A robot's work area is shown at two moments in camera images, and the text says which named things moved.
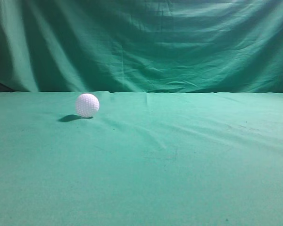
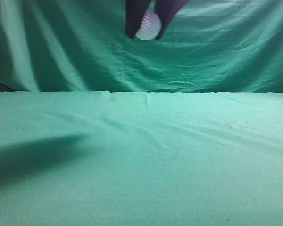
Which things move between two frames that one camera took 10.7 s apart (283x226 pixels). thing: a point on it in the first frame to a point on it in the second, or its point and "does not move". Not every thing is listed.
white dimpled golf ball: x=87 y=105 to x=150 y=26
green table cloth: x=144 y=159 does not move
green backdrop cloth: x=141 y=46 does not move
